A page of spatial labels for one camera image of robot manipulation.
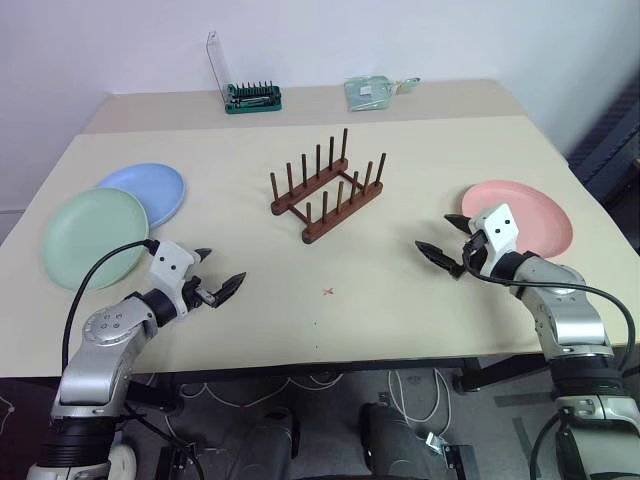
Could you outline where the wooden dish rack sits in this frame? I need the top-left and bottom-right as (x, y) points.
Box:
(269, 127), (387, 246)

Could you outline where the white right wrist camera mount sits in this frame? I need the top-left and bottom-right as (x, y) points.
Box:
(468, 203), (522, 265)

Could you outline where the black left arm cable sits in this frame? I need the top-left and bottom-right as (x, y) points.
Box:
(61, 240), (160, 372)

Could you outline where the green round plate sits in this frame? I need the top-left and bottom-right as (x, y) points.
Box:
(41, 187), (151, 293)

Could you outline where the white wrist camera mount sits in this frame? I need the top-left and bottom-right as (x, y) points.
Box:
(148, 240), (199, 317)
(468, 203), (522, 265)

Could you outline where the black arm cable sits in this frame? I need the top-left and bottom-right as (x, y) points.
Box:
(460, 247), (638, 379)
(61, 240), (160, 372)

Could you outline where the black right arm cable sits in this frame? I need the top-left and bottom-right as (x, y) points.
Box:
(460, 247), (638, 379)

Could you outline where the white caster wheel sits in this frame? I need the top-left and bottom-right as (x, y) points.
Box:
(107, 441), (137, 477)

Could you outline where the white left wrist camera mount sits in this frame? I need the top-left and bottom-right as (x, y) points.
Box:
(148, 240), (199, 317)

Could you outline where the dark rounded shape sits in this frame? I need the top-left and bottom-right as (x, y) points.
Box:
(358, 401), (454, 480)
(233, 406), (302, 480)

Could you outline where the pink-red round plate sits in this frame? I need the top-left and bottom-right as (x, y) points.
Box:
(460, 179), (574, 260)

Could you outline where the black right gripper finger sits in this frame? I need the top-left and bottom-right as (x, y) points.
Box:
(444, 213), (475, 236)
(414, 240), (466, 279)

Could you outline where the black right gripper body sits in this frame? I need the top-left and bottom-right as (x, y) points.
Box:
(460, 228), (495, 278)

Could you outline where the blue round plate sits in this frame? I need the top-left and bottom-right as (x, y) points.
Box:
(96, 162), (187, 232)

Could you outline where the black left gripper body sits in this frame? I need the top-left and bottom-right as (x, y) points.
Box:
(180, 264), (222, 309)

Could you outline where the black floor bracket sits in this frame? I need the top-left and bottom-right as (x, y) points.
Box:
(423, 432), (479, 472)

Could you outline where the white floor cable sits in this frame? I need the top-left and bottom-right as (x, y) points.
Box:
(387, 368), (453, 427)
(163, 372), (343, 454)

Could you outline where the black table leg frame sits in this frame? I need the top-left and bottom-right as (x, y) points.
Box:
(451, 353), (553, 397)

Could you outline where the green screwdriver bit case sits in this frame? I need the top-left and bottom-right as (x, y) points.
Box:
(205, 30), (283, 116)

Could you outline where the light green plastic package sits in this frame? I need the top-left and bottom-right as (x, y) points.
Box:
(343, 74), (399, 113)

